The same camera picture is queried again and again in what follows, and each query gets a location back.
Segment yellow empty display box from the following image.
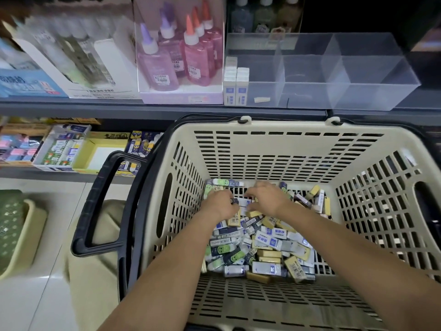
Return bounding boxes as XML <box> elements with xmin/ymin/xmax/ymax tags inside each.
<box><xmin>72</xmin><ymin>131</ymin><xmax>132</xmax><ymax>175</ymax></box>

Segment pink stationery packets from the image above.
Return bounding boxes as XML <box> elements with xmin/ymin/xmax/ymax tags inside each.
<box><xmin>0</xmin><ymin>122</ymin><xmax>52</xmax><ymax>166</ymax></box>

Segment yellow plastic basket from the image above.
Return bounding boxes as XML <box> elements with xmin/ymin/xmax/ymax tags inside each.
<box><xmin>0</xmin><ymin>198</ymin><xmax>49</xmax><ymax>280</ymax></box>

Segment pink glue bottle purple cap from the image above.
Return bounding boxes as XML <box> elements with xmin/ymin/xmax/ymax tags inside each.
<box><xmin>136</xmin><ymin>23</ymin><xmax>180</xmax><ymax>91</ymax></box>
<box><xmin>158</xmin><ymin>5</ymin><xmax>187</xmax><ymax>76</ymax></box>

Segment person's right hand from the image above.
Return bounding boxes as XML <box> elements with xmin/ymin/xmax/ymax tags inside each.
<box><xmin>244</xmin><ymin>180</ymin><xmax>296</xmax><ymax>219</ymax></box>

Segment grey store shelves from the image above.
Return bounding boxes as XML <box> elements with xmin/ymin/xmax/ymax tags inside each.
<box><xmin>0</xmin><ymin>0</ymin><xmax>441</xmax><ymax>187</ymax></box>

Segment beige shopping basket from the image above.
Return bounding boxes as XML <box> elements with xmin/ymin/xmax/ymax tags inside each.
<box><xmin>70</xmin><ymin>115</ymin><xmax>441</xmax><ymax>331</ymax></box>

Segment person's right forearm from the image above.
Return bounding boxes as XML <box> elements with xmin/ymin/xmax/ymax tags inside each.
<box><xmin>279</xmin><ymin>203</ymin><xmax>441</xmax><ymax>331</ymax></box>

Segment person's left forearm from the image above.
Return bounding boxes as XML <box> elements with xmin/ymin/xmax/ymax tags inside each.
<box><xmin>96</xmin><ymin>216</ymin><xmax>225</xmax><ymax>331</ymax></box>

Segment translucent glue bottle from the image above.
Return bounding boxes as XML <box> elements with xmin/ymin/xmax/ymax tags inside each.
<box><xmin>254</xmin><ymin>0</ymin><xmax>278</xmax><ymax>34</ymax></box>
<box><xmin>277</xmin><ymin>0</ymin><xmax>304</xmax><ymax>35</ymax></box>
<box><xmin>229</xmin><ymin>0</ymin><xmax>254</xmax><ymax>33</ymax></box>

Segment white glue display box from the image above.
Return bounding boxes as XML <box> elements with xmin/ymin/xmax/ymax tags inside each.
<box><xmin>1</xmin><ymin>3</ymin><xmax>142</xmax><ymax>101</ymax></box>

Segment row of clear glue bottles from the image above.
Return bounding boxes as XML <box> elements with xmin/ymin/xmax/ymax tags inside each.
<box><xmin>24</xmin><ymin>13</ymin><xmax>114</xmax><ymax>83</ymax></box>

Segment clear plastic divider tray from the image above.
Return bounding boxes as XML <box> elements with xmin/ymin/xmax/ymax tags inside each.
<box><xmin>224</xmin><ymin>32</ymin><xmax>422</xmax><ymax>112</ymax></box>

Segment pink glue bottle orange cap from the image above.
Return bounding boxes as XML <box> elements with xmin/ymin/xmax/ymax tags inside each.
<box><xmin>192</xmin><ymin>6</ymin><xmax>221</xmax><ymax>73</ymax></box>
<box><xmin>182</xmin><ymin>13</ymin><xmax>215</xmax><ymax>87</ymax></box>
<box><xmin>201</xmin><ymin>0</ymin><xmax>225</xmax><ymax>63</ymax></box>

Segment green plastic basket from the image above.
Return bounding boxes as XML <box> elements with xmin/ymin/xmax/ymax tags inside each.
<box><xmin>0</xmin><ymin>189</ymin><xmax>28</xmax><ymax>273</ymax></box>

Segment pink glue display box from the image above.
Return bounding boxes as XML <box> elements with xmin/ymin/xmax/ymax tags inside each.
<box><xmin>133</xmin><ymin>0</ymin><xmax>227</xmax><ymax>105</ymax></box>

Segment pile of erasers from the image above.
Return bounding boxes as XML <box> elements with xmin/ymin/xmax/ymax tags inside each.
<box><xmin>201</xmin><ymin>177</ymin><xmax>333</xmax><ymax>283</ymax></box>

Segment white eraser display box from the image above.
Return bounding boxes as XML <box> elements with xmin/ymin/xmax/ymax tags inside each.
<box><xmin>33</xmin><ymin>124</ymin><xmax>92</xmax><ymax>171</ymax></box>

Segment dark blue yellow packets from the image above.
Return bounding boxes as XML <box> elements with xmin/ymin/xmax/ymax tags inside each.
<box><xmin>117</xmin><ymin>131</ymin><xmax>165</xmax><ymax>175</ymax></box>

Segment person's left hand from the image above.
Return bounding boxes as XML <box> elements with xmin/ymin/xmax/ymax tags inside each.
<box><xmin>195</xmin><ymin>188</ymin><xmax>241</xmax><ymax>225</ymax></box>

